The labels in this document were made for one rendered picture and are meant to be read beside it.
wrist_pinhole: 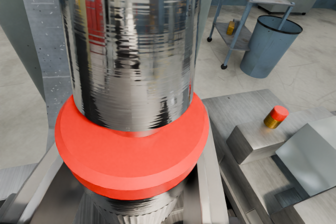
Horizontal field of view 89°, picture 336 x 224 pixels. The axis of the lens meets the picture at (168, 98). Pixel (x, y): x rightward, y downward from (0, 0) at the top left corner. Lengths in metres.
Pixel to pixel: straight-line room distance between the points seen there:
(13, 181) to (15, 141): 1.41
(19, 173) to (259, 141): 0.32
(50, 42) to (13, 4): 0.09
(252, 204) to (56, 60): 0.41
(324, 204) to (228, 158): 0.10
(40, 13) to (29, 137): 1.37
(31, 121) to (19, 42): 1.36
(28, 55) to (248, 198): 0.50
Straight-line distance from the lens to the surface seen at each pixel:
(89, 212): 0.28
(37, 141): 1.67
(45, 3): 0.43
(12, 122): 1.89
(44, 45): 0.43
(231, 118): 0.28
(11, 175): 0.34
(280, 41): 2.25
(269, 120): 0.24
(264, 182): 0.25
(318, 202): 0.22
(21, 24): 0.48
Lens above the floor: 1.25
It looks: 45 degrees down
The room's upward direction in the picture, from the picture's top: 8 degrees clockwise
